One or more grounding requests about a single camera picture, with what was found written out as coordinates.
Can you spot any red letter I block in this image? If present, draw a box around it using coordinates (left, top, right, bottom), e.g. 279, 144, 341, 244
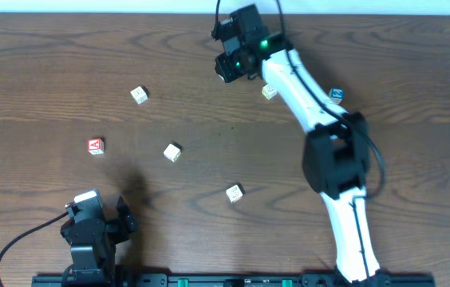
262, 84, 278, 100

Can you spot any blue number 2 block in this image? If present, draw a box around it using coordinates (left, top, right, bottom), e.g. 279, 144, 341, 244
328, 88, 344, 104

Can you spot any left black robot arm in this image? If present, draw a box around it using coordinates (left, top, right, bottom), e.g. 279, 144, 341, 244
60, 191, 137, 286

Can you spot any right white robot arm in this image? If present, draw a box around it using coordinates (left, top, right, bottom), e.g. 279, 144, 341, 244
211, 5, 385, 284

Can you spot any red letter A block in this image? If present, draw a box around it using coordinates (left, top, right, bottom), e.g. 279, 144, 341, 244
87, 138, 105, 155

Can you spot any white block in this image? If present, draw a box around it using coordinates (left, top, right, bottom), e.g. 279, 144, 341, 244
164, 143, 181, 162
130, 86, 148, 104
226, 184, 243, 203

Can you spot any white block lower centre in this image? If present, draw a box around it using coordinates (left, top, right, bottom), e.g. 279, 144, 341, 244
226, 184, 243, 203

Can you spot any white block upper left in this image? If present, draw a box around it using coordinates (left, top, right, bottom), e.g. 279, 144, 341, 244
130, 86, 148, 104

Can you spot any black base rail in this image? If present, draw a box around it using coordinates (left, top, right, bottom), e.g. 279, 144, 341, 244
31, 272, 436, 287

